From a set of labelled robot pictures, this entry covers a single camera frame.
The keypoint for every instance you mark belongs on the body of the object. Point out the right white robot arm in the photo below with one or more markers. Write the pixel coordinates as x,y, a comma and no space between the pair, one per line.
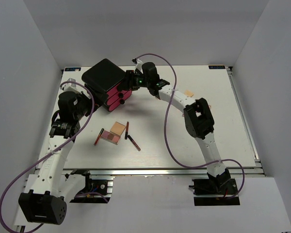
199,122

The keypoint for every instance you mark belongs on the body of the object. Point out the left XDOF logo sticker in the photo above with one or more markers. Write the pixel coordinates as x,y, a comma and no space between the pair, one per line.
72,69

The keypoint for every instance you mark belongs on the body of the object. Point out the red lip gloss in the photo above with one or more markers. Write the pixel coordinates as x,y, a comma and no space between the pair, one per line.
126,130
134,143

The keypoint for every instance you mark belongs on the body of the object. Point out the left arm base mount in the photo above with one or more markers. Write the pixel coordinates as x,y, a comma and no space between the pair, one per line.
94,191

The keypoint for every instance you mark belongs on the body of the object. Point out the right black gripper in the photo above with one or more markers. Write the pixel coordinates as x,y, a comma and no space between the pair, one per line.
130,77

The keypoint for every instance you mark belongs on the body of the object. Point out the xdof logo sticker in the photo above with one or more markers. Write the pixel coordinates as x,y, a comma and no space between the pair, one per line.
216,67
72,69

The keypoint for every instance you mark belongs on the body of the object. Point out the right XDOF logo sticker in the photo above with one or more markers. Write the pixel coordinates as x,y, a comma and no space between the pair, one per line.
216,67

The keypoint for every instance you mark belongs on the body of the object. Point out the beige foundation tube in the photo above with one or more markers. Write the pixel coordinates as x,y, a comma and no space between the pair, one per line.
189,93

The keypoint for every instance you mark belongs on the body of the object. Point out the pink eyeshadow palette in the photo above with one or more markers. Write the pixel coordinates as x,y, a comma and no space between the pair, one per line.
111,137

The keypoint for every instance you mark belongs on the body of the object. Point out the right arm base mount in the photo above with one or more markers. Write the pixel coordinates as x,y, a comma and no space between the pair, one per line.
206,194

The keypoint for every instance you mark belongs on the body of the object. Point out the red lip gloss tube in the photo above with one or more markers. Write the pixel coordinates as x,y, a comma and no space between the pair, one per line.
99,136

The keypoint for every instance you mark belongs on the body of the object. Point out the black pink drawer organizer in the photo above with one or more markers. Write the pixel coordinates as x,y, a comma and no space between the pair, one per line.
102,80

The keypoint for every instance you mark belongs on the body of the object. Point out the aluminium table frame rail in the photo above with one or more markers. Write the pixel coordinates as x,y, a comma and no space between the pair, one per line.
245,123

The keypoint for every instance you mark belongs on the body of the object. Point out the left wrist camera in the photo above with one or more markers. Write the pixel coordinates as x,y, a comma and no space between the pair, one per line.
69,83

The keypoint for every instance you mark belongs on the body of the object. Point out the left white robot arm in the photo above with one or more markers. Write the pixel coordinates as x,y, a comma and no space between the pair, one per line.
47,199

